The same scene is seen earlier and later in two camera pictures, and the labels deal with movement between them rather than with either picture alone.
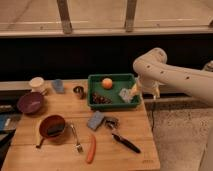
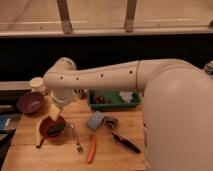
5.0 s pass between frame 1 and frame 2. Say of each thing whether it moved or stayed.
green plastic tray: stayed
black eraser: stayed
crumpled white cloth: stayed
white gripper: moved
